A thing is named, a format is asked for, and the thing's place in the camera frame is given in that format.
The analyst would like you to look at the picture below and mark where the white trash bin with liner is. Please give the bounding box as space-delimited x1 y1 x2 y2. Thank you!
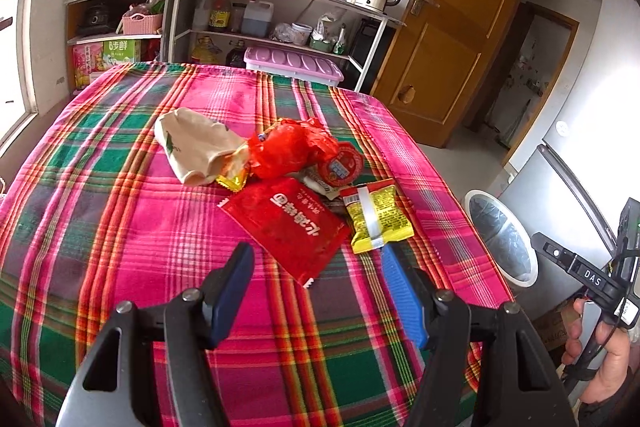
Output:
463 190 539 291

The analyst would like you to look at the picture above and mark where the person's right hand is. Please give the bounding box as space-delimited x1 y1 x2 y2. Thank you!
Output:
561 297 634 405

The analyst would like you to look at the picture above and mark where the yellow snack packet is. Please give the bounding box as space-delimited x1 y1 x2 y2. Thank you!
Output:
340 179 414 255

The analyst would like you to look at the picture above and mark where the red sauce packet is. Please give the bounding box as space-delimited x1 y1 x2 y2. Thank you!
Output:
219 176 350 288

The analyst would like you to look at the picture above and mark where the grey refrigerator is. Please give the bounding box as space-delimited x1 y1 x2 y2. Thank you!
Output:
499 0 640 323

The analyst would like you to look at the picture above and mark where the beige paper cup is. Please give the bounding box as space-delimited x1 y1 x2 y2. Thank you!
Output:
154 107 246 186

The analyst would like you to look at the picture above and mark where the red round cup lid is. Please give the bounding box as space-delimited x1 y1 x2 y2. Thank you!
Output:
317 142 363 187

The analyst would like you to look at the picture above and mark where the red plastic bag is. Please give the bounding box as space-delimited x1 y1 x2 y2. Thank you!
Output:
247 118 338 179

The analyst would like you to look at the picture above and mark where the pink lid storage box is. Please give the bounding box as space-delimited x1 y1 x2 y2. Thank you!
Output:
244 46 344 87

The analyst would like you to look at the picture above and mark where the green cardboard box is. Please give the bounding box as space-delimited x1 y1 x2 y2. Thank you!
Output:
102 39 142 68

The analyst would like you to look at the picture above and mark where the wooden door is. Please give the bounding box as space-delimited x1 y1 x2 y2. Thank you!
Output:
371 0 520 147

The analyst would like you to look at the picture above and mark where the white metal shelf rack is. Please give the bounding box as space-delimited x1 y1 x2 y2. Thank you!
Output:
65 0 402 91

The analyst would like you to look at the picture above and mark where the soy sauce bottle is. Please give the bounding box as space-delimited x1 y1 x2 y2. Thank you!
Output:
208 0 232 30

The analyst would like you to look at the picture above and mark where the white oil jug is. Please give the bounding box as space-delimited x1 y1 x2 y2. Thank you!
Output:
241 0 274 38

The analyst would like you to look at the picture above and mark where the pink plastic basket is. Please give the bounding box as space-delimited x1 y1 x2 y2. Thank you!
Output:
122 13 163 36

